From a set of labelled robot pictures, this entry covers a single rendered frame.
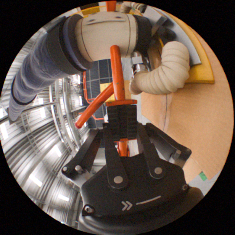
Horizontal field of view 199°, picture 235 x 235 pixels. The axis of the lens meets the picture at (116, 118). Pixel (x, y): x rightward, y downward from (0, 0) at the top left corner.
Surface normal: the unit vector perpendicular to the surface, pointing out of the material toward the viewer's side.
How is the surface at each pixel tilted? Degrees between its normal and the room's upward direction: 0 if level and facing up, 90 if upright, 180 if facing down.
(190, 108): 1
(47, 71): 92
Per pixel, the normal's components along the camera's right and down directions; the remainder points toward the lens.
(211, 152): -1.00, 0.09
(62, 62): 0.10, 0.99
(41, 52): 0.20, 0.79
